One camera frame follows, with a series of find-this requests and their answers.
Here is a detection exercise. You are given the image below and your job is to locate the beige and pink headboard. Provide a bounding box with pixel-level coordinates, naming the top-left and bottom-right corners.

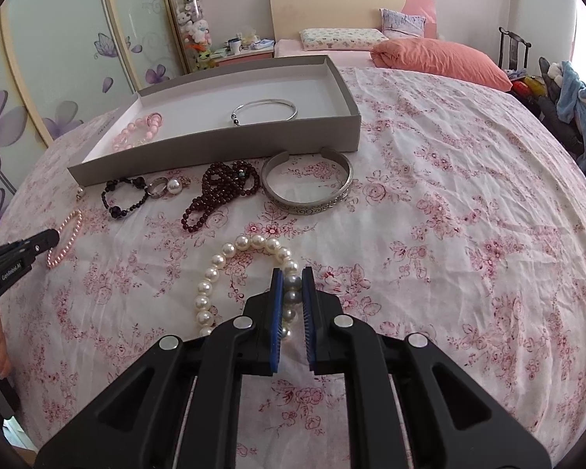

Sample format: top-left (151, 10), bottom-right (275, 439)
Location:
top-left (268, 0), bottom-right (440, 42)

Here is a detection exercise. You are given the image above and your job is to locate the red and yellow toy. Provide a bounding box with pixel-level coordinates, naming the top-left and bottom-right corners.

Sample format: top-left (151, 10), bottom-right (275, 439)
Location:
top-left (510, 73), bottom-right (543, 103)

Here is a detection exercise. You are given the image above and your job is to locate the grey cardboard box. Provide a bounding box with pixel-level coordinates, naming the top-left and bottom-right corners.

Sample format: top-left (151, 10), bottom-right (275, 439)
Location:
top-left (67, 55), bottom-right (362, 186)

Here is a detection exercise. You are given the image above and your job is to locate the black bead bracelet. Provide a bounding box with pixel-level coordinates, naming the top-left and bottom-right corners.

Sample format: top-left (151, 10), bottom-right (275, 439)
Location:
top-left (101, 177), bottom-right (148, 220)

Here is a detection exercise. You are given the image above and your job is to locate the dark red bead necklace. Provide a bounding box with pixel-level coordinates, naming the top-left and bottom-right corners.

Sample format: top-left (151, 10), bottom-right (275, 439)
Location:
top-left (182, 160), bottom-right (261, 233)

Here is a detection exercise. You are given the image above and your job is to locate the clear tube of plush toys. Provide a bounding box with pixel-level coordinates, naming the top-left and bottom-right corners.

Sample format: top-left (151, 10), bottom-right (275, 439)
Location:
top-left (171, 0), bottom-right (220, 73)

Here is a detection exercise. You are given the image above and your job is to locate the white pearl bracelet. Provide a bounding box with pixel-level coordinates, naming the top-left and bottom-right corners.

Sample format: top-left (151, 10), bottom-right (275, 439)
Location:
top-left (194, 234), bottom-right (304, 340)

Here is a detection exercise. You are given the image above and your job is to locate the floral print pillow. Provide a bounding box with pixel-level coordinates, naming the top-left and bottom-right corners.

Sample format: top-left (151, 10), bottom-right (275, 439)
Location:
top-left (299, 28), bottom-right (390, 52)

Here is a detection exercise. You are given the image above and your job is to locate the pink bead bracelet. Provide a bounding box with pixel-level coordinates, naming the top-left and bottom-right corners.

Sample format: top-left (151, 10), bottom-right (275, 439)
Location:
top-left (111, 118), bottom-right (163, 153)

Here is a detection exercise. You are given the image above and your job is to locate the small blue-white cushion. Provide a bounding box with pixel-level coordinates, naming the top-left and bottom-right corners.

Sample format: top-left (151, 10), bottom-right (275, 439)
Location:
top-left (380, 8), bottom-right (427, 40)

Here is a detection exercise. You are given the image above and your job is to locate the dark grey chair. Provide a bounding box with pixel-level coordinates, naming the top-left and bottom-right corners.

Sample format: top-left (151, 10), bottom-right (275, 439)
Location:
top-left (537, 56), bottom-right (586, 157)

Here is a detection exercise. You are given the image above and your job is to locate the floral sliding wardrobe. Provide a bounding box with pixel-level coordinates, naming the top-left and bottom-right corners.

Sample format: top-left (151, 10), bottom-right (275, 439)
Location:
top-left (0, 0), bottom-right (186, 255)

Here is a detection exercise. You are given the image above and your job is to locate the pink pearl bracelet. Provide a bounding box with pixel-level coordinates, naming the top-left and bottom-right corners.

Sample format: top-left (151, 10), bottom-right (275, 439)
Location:
top-left (46, 209), bottom-right (83, 269)

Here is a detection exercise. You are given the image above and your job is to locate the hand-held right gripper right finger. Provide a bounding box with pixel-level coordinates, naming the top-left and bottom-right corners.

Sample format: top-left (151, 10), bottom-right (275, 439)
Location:
top-left (300, 268), bottom-right (552, 469)

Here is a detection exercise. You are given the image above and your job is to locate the folded salmon duvet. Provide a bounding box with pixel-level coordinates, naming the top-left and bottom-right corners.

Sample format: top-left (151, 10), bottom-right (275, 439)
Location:
top-left (370, 38), bottom-right (513, 93)

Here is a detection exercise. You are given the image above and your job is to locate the thin silver bangle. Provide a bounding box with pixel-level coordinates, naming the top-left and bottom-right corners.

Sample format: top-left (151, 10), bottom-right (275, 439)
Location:
top-left (232, 99), bottom-right (298, 128)

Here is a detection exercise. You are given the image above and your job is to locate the blue garment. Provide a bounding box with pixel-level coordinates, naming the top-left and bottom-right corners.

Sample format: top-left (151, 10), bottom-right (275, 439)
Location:
top-left (554, 61), bottom-right (586, 179)

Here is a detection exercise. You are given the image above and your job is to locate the pink fitted sheet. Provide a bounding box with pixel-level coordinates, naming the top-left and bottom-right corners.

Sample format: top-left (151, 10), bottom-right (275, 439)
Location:
top-left (273, 38), bottom-right (377, 66)

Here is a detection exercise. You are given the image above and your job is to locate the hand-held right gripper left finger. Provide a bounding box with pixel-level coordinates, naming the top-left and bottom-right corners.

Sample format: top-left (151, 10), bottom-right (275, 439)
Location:
top-left (34, 268), bottom-right (286, 469)

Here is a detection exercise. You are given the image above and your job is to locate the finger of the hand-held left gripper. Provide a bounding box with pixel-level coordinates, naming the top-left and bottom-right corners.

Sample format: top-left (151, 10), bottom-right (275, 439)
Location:
top-left (0, 229), bottom-right (61, 267)

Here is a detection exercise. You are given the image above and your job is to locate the dark wooden chair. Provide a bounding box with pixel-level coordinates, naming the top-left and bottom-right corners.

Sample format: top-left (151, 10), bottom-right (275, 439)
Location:
top-left (498, 27), bottom-right (533, 72)

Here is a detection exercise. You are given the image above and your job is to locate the wide silver cuff bangle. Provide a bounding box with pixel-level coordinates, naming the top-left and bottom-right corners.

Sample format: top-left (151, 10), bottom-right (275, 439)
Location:
top-left (260, 147), bottom-right (354, 216)

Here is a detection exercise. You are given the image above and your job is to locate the pink nightstand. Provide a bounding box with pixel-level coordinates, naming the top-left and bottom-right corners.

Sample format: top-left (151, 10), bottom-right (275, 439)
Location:
top-left (215, 39), bottom-right (277, 66)

